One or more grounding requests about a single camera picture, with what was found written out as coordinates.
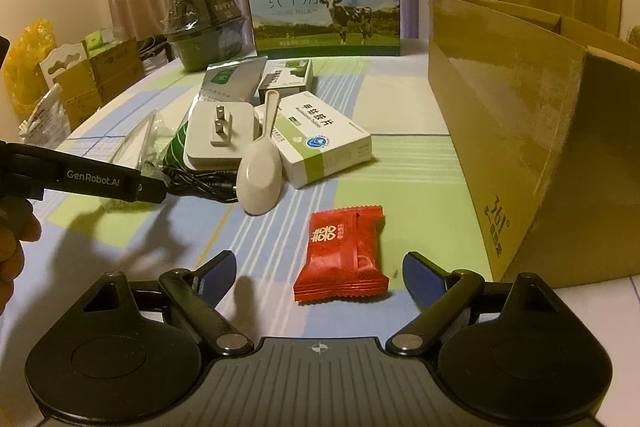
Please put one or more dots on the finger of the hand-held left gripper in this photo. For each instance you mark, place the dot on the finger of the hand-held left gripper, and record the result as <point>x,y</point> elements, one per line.
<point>152,191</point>

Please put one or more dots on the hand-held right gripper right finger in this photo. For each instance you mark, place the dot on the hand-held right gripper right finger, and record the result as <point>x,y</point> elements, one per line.
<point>419,276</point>

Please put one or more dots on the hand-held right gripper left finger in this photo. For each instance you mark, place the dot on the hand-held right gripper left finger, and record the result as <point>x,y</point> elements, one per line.
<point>223,271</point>

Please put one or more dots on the clear plastic bag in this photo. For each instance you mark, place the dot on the clear plastic bag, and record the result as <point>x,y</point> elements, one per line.
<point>135,147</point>

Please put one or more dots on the white power adapter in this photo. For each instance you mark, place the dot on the white power adapter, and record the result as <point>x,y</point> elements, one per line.
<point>200,147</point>

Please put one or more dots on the red snack packet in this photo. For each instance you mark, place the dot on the red snack packet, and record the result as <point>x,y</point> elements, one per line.
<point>340,257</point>

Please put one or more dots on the white ceramic spoon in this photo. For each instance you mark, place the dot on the white ceramic spoon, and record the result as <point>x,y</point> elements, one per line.
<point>260,179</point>

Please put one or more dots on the white green medicine box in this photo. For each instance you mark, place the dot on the white green medicine box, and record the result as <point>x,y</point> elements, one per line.
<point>320,142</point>

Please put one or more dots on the large brown cardboard box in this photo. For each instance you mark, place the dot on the large brown cardboard box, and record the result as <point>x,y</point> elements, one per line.
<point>500,117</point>

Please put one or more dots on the checked cloth desktop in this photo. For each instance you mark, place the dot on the checked cloth desktop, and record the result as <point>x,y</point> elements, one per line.
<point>265,247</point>

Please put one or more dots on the person's left hand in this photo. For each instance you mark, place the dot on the person's left hand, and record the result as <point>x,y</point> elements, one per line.
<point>22,227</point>

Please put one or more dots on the white plastic bag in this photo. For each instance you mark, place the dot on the white plastic bag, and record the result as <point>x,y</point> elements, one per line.
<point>45,119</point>

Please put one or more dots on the white-topped brown carton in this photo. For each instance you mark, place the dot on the white-topped brown carton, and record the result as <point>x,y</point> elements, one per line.
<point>75,92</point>

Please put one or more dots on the yellow plastic bag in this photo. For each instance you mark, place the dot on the yellow plastic bag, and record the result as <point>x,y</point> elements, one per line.
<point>27,67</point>

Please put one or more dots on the plain brown carton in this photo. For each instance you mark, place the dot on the plain brown carton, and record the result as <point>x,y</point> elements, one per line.
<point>117,69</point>

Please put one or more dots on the white paper bag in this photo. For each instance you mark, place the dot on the white paper bag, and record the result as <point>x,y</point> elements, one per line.
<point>155,54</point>

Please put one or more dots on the light green box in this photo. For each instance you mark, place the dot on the light green box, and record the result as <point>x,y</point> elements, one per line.
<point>100,39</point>

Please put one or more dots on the silver green foil pouch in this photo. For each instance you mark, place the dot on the silver green foil pouch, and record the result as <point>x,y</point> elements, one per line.
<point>235,79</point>

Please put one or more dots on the shrink-wrapped dark noodle bowls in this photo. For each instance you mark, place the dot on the shrink-wrapped dark noodle bowls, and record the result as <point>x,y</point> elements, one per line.
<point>205,32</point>

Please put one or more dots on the small green white box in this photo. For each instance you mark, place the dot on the small green white box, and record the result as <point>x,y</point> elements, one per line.
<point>292,77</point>

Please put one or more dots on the milk carton with cow print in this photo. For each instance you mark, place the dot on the milk carton with cow print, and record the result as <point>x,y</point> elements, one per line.
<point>325,7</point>

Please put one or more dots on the woven chair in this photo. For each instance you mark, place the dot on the woven chair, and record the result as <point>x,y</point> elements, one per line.
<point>632,36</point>

